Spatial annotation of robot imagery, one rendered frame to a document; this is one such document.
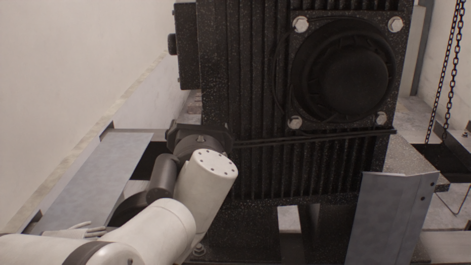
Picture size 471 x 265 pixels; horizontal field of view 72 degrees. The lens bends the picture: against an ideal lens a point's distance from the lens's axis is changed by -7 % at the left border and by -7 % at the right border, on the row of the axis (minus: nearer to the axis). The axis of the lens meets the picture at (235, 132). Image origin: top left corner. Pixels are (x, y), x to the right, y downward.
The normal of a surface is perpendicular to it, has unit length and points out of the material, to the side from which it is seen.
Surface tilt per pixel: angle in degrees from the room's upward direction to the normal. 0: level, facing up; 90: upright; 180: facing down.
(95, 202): 0
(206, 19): 90
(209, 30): 90
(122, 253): 78
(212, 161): 27
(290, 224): 0
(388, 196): 90
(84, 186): 0
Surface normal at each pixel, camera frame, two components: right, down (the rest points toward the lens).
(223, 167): 0.44, -0.84
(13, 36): 1.00, 0.01
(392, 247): 0.17, 0.45
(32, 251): -0.20, -0.91
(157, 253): 0.89, -0.41
